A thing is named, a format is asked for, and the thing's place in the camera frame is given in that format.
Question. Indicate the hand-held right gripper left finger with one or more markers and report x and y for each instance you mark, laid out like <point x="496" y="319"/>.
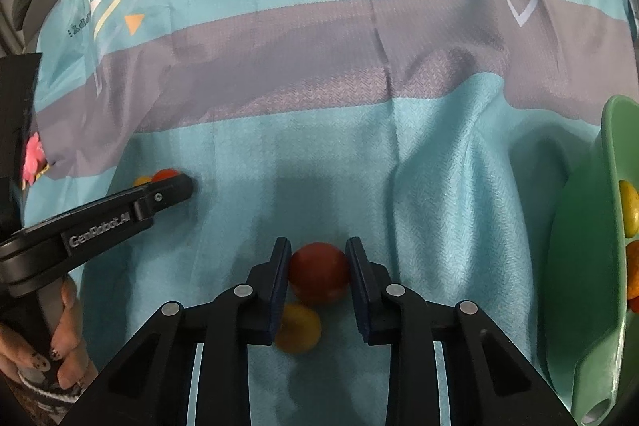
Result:
<point x="280" y="266"/>

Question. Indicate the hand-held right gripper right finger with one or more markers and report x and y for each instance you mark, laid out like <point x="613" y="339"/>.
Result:
<point x="355" y="266"/>

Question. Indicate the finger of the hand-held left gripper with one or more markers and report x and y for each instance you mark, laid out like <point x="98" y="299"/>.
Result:
<point x="167" y="192"/>

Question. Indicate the small yellow fruit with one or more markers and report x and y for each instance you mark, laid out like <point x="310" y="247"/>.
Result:
<point x="144" y="181"/>

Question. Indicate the yellow jujube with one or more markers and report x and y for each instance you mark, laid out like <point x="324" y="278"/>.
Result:
<point x="299" y="328"/>

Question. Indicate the green plastic bowl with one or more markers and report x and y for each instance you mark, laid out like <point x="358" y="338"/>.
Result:
<point x="584" y="266"/>

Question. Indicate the large orange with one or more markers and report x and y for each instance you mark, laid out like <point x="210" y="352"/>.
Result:
<point x="633" y="267"/>

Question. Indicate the yellow-green jujube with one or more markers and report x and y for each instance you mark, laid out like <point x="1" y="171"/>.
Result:
<point x="630" y="206"/>

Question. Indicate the person's left hand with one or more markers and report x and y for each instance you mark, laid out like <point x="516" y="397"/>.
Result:
<point x="70" y="321"/>

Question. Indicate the pink toy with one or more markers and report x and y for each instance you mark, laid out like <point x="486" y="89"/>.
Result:
<point x="32" y="159"/>

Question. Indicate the teal grey striped blanket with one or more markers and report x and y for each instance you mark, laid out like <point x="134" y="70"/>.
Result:
<point x="324" y="81"/>

